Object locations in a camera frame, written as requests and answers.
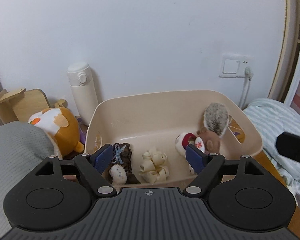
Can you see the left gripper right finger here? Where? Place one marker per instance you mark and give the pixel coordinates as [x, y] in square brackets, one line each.
[208, 170]

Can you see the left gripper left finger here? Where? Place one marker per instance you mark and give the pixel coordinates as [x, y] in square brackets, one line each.
[90, 168]

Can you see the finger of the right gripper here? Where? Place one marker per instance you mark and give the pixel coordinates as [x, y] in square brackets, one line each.
[288, 145]

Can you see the red white hair clip pouch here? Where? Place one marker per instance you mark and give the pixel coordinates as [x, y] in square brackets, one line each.
[185, 139]

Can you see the brown hedgehog plush keychain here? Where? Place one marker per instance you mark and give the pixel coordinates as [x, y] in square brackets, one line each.
[215, 123]

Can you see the cream scrunchie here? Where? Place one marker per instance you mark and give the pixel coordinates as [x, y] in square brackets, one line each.
[154, 167]

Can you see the striped light blue blanket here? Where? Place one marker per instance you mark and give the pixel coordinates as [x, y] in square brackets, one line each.
[271, 118]

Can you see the orange plush toy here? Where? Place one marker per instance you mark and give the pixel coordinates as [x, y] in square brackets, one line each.
[62, 127]

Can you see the beige plastic storage bin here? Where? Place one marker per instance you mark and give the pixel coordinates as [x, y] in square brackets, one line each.
[155, 120]

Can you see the white thermos bottle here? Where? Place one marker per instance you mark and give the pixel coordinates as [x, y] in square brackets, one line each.
[83, 90]

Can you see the grey plush pillow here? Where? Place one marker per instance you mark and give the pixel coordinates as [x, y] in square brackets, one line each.
[22, 147]

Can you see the wooden stand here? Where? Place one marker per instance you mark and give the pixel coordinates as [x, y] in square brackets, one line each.
[21, 104]

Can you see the white wall switch socket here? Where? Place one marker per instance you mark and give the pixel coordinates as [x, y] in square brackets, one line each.
[234, 65]

